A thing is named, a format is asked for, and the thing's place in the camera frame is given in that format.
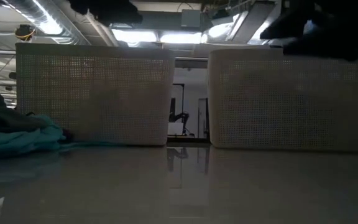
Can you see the black background equipment stand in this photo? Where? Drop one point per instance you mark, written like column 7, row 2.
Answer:
column 182, row 118

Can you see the teal garment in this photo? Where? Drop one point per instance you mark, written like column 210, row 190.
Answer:
column 17, row 140

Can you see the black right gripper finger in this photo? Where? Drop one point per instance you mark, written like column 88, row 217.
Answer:
column 294, row 29
column 306, row 48

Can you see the round silver ceiling duct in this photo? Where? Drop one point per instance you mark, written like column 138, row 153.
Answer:
column 42, row 12

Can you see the grey ceiling box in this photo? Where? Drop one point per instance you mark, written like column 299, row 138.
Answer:
column 191, row 18

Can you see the white perforated plastic bin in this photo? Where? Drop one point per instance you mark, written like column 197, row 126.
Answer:
column 104, row 99
column 291, row 105

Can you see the black yellow hanging reel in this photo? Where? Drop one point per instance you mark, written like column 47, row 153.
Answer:
column 25, row 32

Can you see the large silver ceiling duct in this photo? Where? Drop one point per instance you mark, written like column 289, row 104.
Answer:
column 244, row 25

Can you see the black garment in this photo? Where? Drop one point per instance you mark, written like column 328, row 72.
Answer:
column 5, row 115

